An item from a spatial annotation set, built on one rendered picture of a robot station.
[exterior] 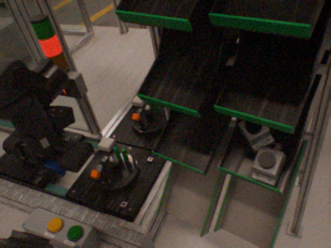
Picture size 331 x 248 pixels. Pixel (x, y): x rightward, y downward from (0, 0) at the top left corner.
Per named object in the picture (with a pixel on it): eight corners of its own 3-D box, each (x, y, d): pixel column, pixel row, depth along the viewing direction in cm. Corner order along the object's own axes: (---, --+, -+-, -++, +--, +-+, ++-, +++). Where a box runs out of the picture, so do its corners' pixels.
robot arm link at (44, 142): (60, 143, 50) (82, 118, 54) (-18, 123, 57) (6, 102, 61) (77, 175, 55) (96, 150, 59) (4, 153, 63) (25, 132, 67)
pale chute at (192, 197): (208, 232, 76) (202, 237, 72) (165, 210, 83) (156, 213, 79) (243, 123, 74) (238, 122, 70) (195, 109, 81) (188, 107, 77)
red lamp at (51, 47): (55, 57, 87) (48, 41, 84) (41, 56, 89) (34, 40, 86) (66, 49, 90) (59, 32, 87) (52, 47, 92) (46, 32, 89)
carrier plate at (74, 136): (43, 189, 99) (40, 185, 98) (-9, 172, 109) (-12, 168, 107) (85, 138, 115) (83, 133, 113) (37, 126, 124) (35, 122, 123)
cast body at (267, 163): (275, 189, 59) (272, 180, 53) (253, 181, 61) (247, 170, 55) (290, 150, 61) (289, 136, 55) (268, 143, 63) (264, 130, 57)
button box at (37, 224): (86, 260, 85) (78, 249, 81) (29, 235, 93) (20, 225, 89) (99, 237, 90) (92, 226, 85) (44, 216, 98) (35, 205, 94)
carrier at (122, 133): (169, 157, 102) (163, 129, 93) (108, 143, 111) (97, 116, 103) (193, 111, 117) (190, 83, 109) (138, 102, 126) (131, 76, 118)
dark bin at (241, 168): (282, 195, 59) (280, 185, 52) (219, 170, 65) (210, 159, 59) (329, 71, 65) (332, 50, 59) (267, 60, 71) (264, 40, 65)
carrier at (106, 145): (134, 221, 86) (124, 195, 78) (66, 198, 95) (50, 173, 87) (168, 158, 101) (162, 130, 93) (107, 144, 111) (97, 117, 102)
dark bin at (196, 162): (206, 176, 64) (196, 166, 58) (155, 156, 71) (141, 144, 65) (256, 64, 71) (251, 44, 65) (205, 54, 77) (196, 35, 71)
